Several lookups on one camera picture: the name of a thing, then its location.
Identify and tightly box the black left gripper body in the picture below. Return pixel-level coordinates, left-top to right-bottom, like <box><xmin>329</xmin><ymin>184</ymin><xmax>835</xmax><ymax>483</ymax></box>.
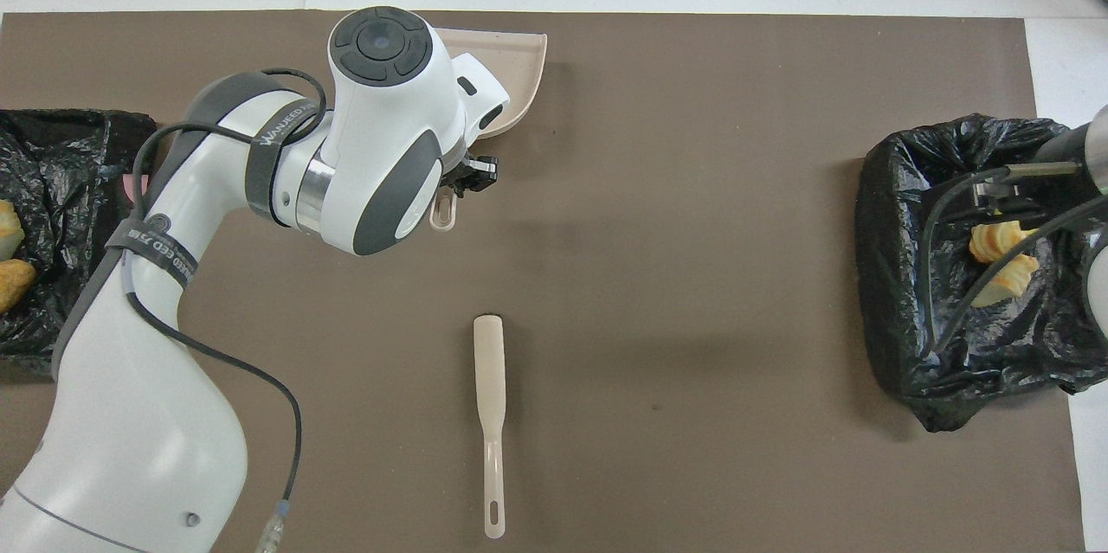
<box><xmin>444</xmin><ymin>153</ymin><xmax>501</xmax><ymax>196</ymax></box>

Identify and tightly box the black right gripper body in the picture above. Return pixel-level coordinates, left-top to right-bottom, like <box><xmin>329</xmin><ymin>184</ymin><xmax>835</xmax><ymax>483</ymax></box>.
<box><xmin>971</xmin><ymin>175</ymin><xmax>1044</xmax><ymax>223</ymax></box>

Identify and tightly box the rounded striped bread roll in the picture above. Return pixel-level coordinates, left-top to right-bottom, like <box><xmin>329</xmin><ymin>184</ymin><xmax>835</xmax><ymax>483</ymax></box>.
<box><xmin>969</xmin><ymin>222</ymin><xmax>1022</xmax><ymax>264</ymax></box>

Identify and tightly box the striped bread chunk pale face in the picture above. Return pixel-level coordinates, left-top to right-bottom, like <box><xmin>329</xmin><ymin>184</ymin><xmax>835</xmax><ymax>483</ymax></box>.
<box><xmin>967</xmin><ymin>254</ymin><xmax>1040</xmax><ymax>310</ymax></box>

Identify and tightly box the beige plastic dustpan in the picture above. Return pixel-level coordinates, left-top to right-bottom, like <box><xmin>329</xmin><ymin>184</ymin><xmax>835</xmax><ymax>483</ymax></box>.
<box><xmin>430</xmin><ymin>28</ymin><xmax>549</xmax><ymax>232</ymax></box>

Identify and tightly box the beige hand brush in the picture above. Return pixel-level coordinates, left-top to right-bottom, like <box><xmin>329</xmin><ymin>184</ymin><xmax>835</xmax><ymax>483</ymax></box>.
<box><xmin>473</xmin><ymin>314</ymin><xmax>507</xmax><ymax>540</ymax></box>

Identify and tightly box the brown peanut shaped bread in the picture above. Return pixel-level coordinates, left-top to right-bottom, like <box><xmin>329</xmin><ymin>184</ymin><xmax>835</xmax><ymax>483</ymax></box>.
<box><xmin>0</xmin><ymin>260</ymin><xmax>40</xmax><ymax>314</ymax></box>

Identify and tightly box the black trash bag bin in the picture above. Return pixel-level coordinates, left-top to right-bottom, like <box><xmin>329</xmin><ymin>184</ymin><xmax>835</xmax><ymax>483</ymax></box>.
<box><xmin>855</xmin><ymin>113</ymin><xmax>1108</xmax><ymax>433</ymax></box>

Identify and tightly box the black bag over pink bin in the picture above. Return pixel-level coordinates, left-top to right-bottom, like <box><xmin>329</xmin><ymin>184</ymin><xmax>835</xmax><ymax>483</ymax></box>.
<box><xmin>0</xmin><ymin>109</ymin><xmax>159</xmax><ymax>363</ymax></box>

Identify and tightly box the brown table mat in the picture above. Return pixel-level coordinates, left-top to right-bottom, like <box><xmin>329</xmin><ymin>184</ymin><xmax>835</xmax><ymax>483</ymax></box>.
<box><xmin>0</xmin><ymin>10</ymin><xmax>1087</xmax><ymax>553</ymax></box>

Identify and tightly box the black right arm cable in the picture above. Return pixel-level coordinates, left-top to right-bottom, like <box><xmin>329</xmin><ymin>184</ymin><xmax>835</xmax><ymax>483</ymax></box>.
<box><xmin>919</xmin><ymin>159</ymin><xmax>1108</xmax><ymax>355</ymax></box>

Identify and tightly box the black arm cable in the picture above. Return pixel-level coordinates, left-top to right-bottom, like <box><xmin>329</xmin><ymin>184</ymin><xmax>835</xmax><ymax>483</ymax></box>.
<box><xmin>919</xmin><ymin>159</ymin><xmax>1108</xmax><ymax>355</ymax></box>
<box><xmin>126</xmin><ymin>67</ymin><xmax>328</xmax><ymax>553</ymax></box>

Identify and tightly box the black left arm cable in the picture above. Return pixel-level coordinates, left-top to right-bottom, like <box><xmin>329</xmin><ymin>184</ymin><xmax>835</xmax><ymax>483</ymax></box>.
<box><xmin>126</xmin><ymin>67</ymin><xmax>328</xmax><ymax>553</ymax></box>

